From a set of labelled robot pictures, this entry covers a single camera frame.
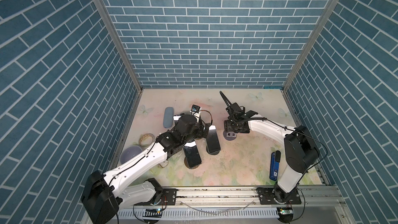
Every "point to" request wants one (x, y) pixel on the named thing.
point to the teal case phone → (212, 140)
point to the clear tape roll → (164, 164)
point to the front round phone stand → (186, 164)
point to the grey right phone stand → (229, 135)
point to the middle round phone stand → (214, 153)
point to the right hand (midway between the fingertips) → (228, 125)
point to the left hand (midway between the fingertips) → (203, 121)
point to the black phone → (192, 154)
